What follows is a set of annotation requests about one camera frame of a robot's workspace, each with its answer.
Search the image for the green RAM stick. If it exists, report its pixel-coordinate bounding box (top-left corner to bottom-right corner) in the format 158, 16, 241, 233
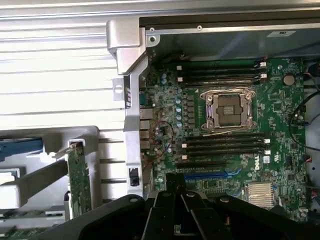
67, 140, 93, 221

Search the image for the black RAM slot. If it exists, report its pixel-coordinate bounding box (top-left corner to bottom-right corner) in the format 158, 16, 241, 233
181, 139, 271, 149
176, 73, 267, 83
184, 133, 266, 141
181, 150, 271, 161
179, 79, 259, 88
176, 60, 267, 70
178, 67, 259, 76
184, 145, 266, 154

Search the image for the silver finned chipset heatsink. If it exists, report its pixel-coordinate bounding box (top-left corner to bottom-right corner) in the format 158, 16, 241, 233
245, 181, 276, 210

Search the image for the blue expansion slot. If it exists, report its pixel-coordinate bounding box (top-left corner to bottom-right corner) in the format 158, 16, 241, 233
184, 168, 243, 180

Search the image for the black expansion slot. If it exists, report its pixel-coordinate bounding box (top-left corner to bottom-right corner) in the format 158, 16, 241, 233
176, 161, 226, 169

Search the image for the silver open PC case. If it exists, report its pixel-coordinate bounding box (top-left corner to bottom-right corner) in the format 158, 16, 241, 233
106, 16, 320, 226

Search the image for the grey parts rack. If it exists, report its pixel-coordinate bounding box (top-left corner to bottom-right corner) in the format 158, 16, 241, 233
0, 125, 101, 240

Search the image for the silver rear port block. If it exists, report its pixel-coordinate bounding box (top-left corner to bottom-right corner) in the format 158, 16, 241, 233
139, 108, 153, 151

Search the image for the green Dell motherboard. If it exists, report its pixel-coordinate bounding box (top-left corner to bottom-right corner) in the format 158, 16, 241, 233
144, 56, 310, 223

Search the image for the metal CPU socket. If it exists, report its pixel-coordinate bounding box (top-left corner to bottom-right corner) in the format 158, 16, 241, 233
199, 86, 258, 133

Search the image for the silver CPU chip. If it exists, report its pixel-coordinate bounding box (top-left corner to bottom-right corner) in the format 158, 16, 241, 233
0, 167, 21, 185

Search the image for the blue plastic rack part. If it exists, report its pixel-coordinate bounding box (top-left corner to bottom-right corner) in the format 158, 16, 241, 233
0, 138, 49, 156

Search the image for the silver coin cell battery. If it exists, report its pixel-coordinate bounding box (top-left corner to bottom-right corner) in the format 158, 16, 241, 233
283, 74, 296, 86

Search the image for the white case sticker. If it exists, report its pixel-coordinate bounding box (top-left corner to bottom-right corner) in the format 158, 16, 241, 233
265, 29, 297, 39

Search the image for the wire socket locking lever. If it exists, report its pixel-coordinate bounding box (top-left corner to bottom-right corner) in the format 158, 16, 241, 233
200, 86, 253, 98
202, 125, 254, 136

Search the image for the black wire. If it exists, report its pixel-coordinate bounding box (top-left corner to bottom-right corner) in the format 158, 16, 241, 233
288, 89, 320, 151

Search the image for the thin red wire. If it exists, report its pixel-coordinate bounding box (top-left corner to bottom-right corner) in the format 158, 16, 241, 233
149, 120, 175, 166

